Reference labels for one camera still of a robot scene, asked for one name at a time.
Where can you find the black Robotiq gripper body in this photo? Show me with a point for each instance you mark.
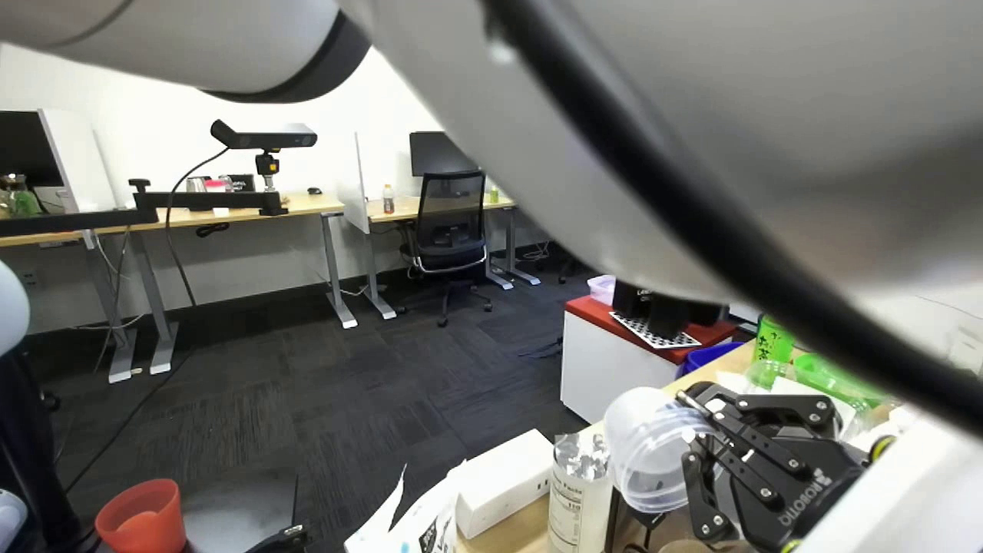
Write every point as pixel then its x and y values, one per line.
pixel 809 491

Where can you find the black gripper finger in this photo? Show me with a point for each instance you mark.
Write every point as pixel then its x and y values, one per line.
pixel 707 494
pixel 764 402

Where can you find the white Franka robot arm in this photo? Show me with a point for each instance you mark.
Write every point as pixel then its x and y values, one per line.
pixel 665 133

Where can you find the green plastic bowl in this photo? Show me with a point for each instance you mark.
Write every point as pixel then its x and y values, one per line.
pixel 835 381

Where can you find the black plant pot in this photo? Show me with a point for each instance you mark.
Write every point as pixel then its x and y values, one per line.
pixel 627 300
pixel 705 307
pixel 665 315

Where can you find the metal mesh tray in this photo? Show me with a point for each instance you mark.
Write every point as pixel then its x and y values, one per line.
pixel 657 333

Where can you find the white cabinet with red top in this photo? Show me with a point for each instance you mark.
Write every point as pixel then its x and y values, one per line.
pixel 611 370

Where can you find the small clear plastic container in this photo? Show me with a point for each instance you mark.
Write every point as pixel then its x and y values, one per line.
pixel 601 288

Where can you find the white power strip box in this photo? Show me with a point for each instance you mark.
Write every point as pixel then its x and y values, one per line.
pixel 503 479

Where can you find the white printed snack bag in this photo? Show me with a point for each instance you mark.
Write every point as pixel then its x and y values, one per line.
pixel 410 517

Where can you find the black mesh office chair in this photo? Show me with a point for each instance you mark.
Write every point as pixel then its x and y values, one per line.
pixel 449 230

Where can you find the black computer monitor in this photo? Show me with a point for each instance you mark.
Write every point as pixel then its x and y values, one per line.
pixel 29 149
pixel 440 154

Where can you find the white desk divider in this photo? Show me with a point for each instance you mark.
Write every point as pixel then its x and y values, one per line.
pixel 355 186

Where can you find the red plastic bucket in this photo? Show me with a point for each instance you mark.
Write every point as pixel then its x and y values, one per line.
pixel 143 520

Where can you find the black stereo camera on stand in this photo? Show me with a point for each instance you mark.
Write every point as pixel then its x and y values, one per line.
pixel 265 135

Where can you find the black mounting rail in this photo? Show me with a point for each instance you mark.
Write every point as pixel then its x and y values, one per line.
pixel 156 209

